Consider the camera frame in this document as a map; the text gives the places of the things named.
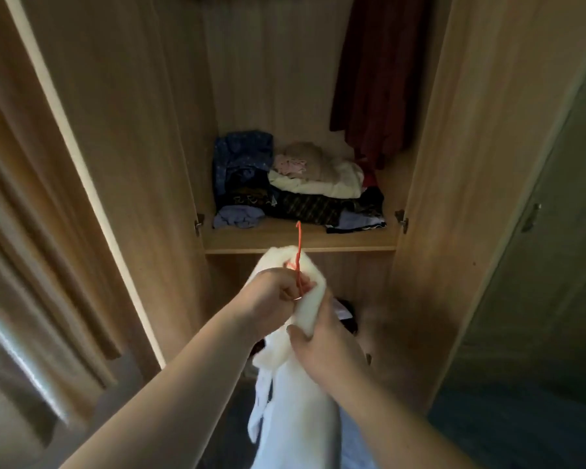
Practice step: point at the person's right hand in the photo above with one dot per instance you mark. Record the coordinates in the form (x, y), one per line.
(334, 351)

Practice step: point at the person's left hand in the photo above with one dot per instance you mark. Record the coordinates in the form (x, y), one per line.
(263, 300)

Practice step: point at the person's left fingers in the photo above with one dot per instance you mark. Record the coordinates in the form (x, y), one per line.
(293, 286)

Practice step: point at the person's right thumb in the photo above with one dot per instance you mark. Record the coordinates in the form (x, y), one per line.
(299, 339)

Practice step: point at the orange plastic clothes hanger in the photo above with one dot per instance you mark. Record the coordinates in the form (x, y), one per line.
(299, 239)

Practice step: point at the white garment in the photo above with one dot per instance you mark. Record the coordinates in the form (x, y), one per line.
(298, 415)

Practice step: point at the person's left forearm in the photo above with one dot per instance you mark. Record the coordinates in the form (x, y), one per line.
(176, 385)

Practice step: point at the person's right forearm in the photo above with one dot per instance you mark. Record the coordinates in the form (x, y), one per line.
(395, 429)

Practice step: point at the dark bundled garment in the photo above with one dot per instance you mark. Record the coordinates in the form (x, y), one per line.
(345, 315)

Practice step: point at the dark plaid folded garment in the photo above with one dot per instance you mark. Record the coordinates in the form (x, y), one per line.
(307, 206)

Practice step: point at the light purple folded garment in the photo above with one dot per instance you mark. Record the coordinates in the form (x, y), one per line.
(238, 216)

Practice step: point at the lavender and black folded garment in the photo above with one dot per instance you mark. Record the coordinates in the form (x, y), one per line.
(359, 218)

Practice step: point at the cream folded garment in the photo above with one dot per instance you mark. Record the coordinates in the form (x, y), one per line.
(322, 185)

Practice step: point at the black patterned folded garment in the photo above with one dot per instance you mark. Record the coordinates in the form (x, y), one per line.
(244, 192)

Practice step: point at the pink folded garment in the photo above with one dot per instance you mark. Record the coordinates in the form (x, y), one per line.
(290, 166)

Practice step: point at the beige fluffy garment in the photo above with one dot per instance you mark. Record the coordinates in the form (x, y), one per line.
(307, 158)

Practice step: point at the blue dotted folded garment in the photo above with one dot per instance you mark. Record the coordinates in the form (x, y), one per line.
(241, 153)

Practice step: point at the wooden wardrobe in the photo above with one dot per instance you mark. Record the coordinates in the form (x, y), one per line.
(273, 68)

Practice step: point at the wooden wardrobe door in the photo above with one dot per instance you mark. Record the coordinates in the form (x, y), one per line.
(478, 166)
(127, 141)

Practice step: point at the dark red hanging garment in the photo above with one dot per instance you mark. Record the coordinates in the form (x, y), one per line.
(376, 78)

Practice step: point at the blue bed cover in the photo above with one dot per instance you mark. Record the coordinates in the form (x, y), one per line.
(522, 429)

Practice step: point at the beige curtain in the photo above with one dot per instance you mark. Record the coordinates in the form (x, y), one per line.
(34, 268)

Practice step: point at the closed wooden cabinet door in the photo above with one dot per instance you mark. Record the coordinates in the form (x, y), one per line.
(552, 268)

